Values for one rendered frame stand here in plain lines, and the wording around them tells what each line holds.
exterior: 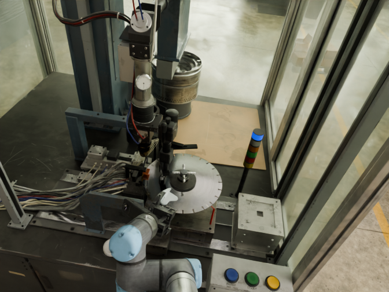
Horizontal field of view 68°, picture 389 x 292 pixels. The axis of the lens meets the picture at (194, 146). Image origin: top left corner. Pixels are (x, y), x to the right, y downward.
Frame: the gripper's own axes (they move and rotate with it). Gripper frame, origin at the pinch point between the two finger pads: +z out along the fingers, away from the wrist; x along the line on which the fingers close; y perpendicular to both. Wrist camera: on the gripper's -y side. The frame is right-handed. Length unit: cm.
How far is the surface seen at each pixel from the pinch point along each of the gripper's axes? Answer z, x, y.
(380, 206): 178, -1, 139
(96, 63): 36, 42, -63
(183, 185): 15.3, 4.9, 1.9
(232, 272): -1.7, -12.9, 30.2
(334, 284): 105, -50, 101
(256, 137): 22.1, 31.8, 23.2
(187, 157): 29.6, 13.2, -2.9
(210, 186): 20.3, 6.9, 12.1
